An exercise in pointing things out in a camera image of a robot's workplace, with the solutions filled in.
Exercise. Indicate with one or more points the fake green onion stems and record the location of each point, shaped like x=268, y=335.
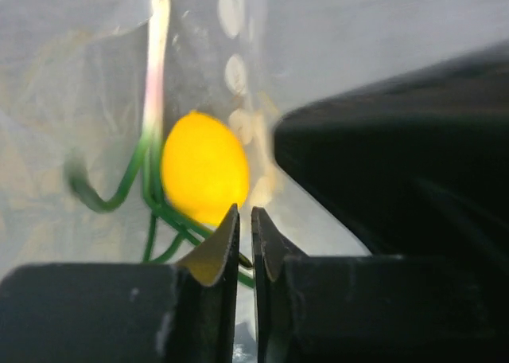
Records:
x=168, y=228

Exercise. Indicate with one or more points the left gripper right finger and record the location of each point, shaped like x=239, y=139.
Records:
x=388, y=308

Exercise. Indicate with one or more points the fake yellow lemon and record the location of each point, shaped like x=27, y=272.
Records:
x=204, y=168

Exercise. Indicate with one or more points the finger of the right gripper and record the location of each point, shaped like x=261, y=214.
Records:
x=414, y=164

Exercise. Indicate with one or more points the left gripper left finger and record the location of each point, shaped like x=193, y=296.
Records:
x=125, y=312

